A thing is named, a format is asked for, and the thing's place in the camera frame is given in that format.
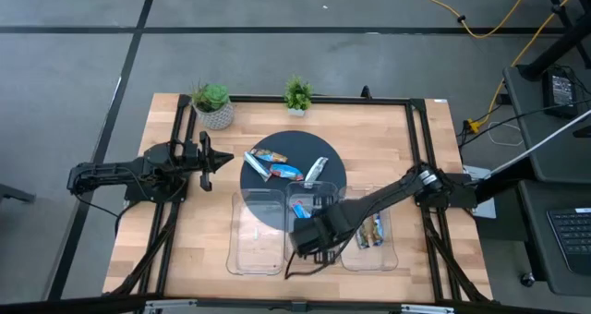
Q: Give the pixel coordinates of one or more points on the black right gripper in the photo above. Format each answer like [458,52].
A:
[314,237]

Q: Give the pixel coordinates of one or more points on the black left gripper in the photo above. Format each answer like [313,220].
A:
[205,159]

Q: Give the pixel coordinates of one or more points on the green and brown granola bar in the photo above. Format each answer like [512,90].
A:
[365,231]

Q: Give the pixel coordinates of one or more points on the orange Quaker Chewy bar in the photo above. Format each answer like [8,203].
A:
[268,155]

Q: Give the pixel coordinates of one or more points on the blue Quaker Chewy bar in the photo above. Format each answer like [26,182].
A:
[300,209]
[286,171]

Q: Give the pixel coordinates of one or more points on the silver white granola bar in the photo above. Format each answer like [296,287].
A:
[316,171]

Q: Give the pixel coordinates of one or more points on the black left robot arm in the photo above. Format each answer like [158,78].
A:
[115,172]

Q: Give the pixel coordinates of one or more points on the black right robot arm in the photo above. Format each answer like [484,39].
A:
[392,195]

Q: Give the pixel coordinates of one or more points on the silver blue-striped granola bar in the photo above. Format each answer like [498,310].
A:
[257,166]

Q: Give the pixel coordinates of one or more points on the clear plastic bin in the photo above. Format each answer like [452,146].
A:
[256,254]
[369,261]
[305,194]

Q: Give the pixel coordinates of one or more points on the succulent in patterned pot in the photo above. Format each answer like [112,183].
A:
[213,104]

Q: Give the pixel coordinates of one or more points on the black round mat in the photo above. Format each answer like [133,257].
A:
[300,143]

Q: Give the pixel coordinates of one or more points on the small green plant white pot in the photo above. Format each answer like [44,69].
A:
[297,96]

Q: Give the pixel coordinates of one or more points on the white paper sheet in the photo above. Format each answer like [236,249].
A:
[487,208]

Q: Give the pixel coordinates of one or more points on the small white label sticker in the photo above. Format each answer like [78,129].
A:
[439,100]

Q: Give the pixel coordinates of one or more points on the black caster wheel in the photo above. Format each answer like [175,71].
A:
[527,280]

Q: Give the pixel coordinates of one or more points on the grey chair foot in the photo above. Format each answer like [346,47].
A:
[14,194]

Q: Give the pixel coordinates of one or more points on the black crossbeam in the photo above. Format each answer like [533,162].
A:
[69,305]

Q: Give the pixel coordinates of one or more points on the dark grey side desk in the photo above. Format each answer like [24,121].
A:
[535,240]

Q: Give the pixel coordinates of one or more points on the silver metal rod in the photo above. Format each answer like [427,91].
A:
[540,141]

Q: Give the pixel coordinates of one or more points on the black keyboard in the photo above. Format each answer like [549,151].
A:
[572,240]

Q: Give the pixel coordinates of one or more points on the black power adapter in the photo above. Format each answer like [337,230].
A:
[559,92]

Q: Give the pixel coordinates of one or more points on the black stand beam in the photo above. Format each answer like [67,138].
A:
[558,46]

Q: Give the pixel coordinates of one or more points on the silver metal bracket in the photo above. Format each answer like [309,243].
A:
[427,309]
[168,305]

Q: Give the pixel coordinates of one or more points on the black frame bracket knob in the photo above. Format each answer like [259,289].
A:
[366,92]

